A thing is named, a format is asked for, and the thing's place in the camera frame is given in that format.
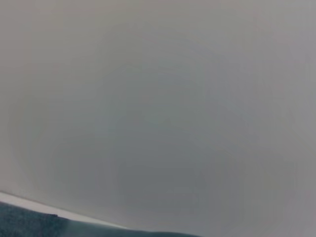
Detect blue denim shorts with cartoon print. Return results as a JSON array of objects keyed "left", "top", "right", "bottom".
[{"left": 0, "top": 199, "right": 206, "bottom": 237}]

